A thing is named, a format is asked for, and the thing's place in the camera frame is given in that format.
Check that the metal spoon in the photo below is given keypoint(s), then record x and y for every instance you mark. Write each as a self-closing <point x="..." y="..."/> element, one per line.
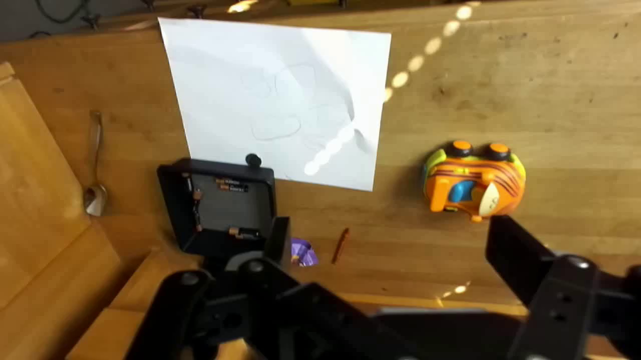
<point x="96" y="195"/>

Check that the purple wrapper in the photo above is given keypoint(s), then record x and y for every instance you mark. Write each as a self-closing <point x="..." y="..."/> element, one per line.
<point x="303" y="254"/>

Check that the red pen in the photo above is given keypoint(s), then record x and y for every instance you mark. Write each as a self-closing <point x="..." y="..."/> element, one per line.
<point x="338" y="245"/>

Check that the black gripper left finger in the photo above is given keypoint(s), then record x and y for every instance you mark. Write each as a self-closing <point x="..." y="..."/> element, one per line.
<point x="254" y="301"/>

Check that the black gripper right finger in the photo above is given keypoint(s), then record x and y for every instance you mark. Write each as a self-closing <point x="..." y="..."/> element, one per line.
<point x="567" y="296"/>

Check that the white paper sheet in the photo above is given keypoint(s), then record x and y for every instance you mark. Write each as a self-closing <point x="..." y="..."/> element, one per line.
<point x="305" y="100"/>

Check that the wooden desk hutch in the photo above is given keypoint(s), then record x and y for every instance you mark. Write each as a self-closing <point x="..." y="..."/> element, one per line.
<point x="64" y="291"/>

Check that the orange toy car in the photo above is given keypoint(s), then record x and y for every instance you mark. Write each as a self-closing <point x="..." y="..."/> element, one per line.
<point x="479" y="181"/>

